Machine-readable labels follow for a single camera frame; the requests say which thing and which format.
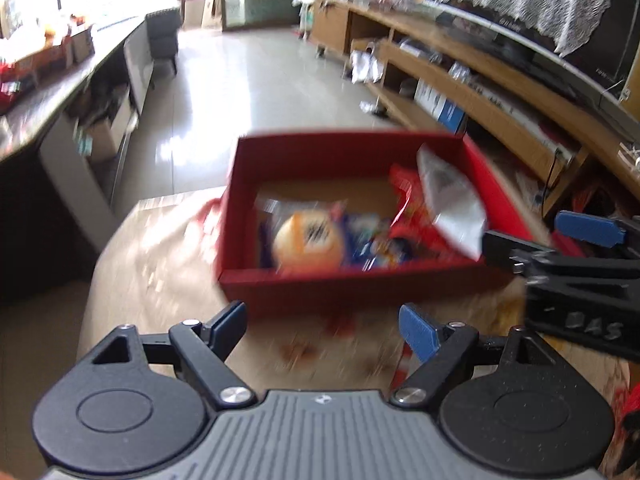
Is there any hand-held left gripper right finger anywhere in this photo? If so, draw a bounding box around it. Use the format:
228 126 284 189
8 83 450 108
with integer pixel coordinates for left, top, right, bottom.
393 303 556 406

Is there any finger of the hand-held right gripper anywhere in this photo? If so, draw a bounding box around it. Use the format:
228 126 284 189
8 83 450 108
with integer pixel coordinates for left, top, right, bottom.
555 210 640 248
482 230 556 276

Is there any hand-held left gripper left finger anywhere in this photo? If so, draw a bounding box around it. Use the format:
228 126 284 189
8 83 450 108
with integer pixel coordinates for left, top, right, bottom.
92 301 255 410

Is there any red cardboard box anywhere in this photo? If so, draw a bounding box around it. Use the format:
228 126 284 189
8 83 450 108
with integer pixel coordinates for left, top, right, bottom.
215 130 538 318

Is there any blue cookie packet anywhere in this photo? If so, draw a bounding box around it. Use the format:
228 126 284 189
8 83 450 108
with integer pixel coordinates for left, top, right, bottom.
342 212 416 268

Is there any red snack packet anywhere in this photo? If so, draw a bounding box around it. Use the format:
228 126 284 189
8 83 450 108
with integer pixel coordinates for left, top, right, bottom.
387 162 483 261

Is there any yellow bun packet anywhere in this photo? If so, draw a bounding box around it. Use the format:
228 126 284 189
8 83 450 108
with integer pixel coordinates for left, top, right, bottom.
257 199 351 273

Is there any wooden television cabinet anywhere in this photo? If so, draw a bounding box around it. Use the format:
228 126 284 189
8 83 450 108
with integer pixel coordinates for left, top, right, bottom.
307 0 640 221

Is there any blue white box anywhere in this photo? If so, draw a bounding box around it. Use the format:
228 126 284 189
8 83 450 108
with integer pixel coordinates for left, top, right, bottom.
414 79 466 133

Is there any black television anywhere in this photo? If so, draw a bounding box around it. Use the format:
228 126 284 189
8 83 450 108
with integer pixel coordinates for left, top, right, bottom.
425 0 640 126

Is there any white plastic bag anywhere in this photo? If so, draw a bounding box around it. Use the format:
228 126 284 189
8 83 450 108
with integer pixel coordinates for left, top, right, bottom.
350 50 386 86

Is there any black coffee table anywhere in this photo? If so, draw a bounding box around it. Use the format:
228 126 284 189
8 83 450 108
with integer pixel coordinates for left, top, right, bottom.
0 10 156 306

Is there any grey ottoman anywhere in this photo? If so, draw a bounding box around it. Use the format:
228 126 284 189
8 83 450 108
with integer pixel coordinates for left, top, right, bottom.
145 7 182 76

